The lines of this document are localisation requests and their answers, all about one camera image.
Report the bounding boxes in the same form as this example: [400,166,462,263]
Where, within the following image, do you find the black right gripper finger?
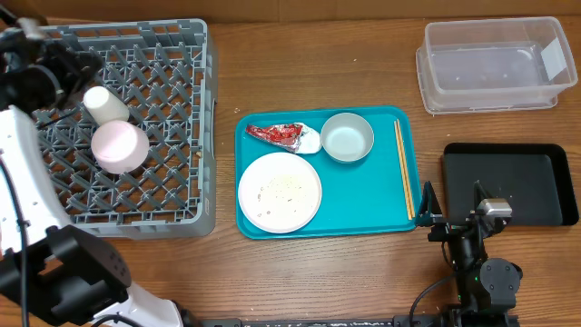
[473,180,490,216]
[416,181,443,226]

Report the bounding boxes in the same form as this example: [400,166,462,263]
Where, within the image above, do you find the white paper cup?
[83,86,130,125]

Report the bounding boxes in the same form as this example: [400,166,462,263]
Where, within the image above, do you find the pink upturned bowl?
[91,120,150,174]

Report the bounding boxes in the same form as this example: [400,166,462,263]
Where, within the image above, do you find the grey shallow bowl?
[320,113,374,164]

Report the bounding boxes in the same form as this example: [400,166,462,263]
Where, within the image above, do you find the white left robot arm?
[1,22,198,326]

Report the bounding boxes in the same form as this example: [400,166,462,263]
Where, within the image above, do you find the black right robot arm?
[408,182,523,327]

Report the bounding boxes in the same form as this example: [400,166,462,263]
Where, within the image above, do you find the left wooden chopstick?
[393,120,413,221]

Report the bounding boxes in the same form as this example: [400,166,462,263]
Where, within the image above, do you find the wooden chopstick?
[396,118,417,221]
[393,120,413,221]

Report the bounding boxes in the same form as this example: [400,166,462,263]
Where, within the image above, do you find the black plastic tray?
[442,143,580,226]

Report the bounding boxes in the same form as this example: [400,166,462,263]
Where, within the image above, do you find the teal plastic tray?
[235,106,421,240]

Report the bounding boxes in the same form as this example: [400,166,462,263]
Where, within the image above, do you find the right wooden chopstick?
[396,118,417,221]

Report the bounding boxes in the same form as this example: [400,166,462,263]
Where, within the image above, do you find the grey plastic dish rack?
[34,19,218,240]

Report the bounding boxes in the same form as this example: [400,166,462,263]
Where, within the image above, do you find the clear plastic bin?
[416,16,578,114]

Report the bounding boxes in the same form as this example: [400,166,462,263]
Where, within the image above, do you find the white crumpled napkin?
[295,123,322,154]

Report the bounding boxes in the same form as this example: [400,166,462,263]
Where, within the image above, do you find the white round plate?
[237,153,322,233]

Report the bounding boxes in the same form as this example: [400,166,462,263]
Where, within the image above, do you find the red foil snack wrapper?
[245,123,304,153]

